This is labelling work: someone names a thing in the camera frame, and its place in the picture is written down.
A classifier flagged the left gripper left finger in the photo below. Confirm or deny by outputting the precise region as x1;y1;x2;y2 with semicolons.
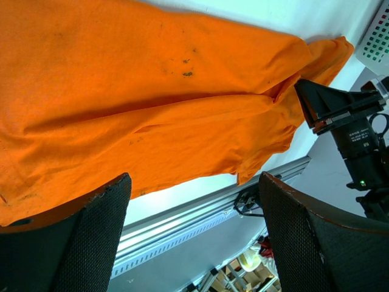
1;173;131;291

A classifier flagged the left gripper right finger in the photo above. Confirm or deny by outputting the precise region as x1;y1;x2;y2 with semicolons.
258;172;388;291

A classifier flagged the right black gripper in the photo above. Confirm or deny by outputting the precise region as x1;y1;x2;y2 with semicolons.
294;79;388;190

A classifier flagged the orange t shirt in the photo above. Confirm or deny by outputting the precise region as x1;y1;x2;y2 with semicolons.
1;1;354;226

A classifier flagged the background storage shelf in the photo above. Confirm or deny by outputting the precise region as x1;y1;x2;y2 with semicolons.
183;236;282;291

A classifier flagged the white plastic basket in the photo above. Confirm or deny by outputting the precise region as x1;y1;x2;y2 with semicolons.
355;1;388;75

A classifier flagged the white slotted cable duct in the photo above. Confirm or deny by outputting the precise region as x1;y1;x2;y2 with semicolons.
110;209;238;280

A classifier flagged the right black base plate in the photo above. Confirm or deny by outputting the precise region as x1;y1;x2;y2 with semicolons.
233;175;282;218

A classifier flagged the aluminium mounting rail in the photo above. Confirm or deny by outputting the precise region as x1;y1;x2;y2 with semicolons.
117;155;311;259

